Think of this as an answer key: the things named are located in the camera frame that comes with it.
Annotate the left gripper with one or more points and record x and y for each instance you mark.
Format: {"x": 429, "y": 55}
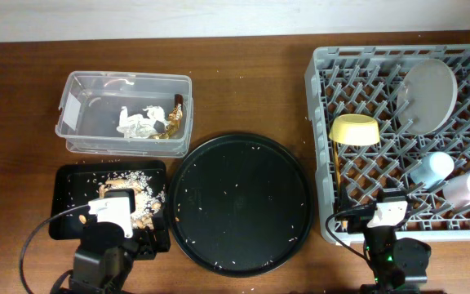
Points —
{"x": 161, "y": 234}

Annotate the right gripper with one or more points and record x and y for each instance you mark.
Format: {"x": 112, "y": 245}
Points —
{"x": 359, "y": 216}

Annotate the rice and peanut shells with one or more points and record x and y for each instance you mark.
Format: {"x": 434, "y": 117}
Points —
{"x": 147, "y": 203}

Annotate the yellow bowl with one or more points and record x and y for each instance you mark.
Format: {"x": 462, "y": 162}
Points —
{"x": 355, "y": 129}

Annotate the blue cup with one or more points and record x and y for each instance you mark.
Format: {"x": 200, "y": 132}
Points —
{"x": 434, "y": 168}

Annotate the pink cup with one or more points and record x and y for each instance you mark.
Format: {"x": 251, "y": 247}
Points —
{"x": 457, "y": 191}

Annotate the white tissue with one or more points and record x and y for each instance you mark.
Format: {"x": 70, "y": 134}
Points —
{"x": 142, "y": 126}

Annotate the grey plate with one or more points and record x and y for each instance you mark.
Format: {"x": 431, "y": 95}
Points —
{"x": 427, "y": 98}

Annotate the gold brown snack wrapper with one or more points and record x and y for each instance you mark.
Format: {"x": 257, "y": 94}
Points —
{"x": 172, "y": 125}

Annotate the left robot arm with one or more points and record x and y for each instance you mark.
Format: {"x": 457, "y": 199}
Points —
{"x": 95, "y": 272}

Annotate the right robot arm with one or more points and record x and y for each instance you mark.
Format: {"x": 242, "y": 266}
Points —
{"x": 398, "y": 264}

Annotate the grey dishwasher rack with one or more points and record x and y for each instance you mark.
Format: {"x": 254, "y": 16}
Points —
{"x": 366, "y": 80}

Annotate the round black serving tray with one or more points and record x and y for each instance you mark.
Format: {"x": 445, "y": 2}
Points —
{"x": 240, "y": 205}

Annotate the black rectangular tray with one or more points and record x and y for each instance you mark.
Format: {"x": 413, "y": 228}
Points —
{"x": 77, "y": 184}

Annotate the clear plastic bin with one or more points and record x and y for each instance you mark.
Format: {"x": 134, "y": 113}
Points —
{"x": 91, "y": 104}

